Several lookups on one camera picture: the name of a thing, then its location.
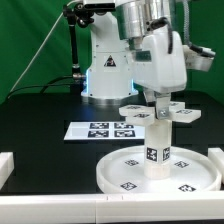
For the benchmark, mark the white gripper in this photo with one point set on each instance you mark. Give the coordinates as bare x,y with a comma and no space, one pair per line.
154,68

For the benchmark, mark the white cross-shaped table base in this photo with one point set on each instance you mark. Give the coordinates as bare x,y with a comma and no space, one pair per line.
140,115

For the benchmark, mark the white round table top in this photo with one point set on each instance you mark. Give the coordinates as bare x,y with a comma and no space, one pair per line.
140,170

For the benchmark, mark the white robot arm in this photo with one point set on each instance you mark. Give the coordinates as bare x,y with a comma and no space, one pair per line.
133,42

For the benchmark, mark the white right block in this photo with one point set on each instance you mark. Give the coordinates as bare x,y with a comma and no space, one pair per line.
216,155

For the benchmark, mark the white block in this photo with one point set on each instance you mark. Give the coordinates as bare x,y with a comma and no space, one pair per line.
216,155
6,166

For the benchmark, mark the white marker sheet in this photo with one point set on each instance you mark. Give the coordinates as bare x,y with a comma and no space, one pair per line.
103,131

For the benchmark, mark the white left block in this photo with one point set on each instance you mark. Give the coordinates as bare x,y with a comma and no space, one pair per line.
6,166

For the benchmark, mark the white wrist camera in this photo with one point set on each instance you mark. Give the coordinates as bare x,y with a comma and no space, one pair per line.
201,60

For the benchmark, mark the white front rail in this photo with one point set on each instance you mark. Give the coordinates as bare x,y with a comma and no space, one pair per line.
111,208

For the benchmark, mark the black camera stand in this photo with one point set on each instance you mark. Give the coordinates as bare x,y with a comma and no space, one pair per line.
78,15

